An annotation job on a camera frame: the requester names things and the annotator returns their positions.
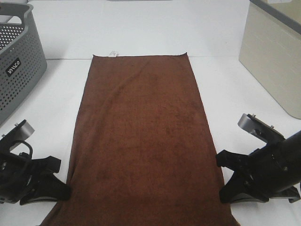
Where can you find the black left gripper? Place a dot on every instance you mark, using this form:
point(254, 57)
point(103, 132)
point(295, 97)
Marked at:
point(16, 180)

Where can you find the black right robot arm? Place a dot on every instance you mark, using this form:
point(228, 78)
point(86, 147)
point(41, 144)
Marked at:
point(294, 161)

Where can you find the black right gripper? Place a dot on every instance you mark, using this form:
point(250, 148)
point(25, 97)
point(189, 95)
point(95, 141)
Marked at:
point(258, 176)

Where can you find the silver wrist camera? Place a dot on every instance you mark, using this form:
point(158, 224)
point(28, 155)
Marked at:
point(12, 139)
point(259, 129)

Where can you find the beige plastic storage bin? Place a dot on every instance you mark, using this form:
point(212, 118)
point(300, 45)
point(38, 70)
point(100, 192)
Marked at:
point(271, 50)

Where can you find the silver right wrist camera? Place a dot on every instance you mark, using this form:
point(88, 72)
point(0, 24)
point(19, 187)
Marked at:
point(259, 129)

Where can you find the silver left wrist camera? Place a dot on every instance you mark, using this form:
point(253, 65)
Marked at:
point(12, 139)

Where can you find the grey perforated plastic basket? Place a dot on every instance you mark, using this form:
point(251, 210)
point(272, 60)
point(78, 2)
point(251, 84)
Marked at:
point(22, 59)

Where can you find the brown microfiber towel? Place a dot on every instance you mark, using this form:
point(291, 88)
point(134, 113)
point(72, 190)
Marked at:
point(142, 151)

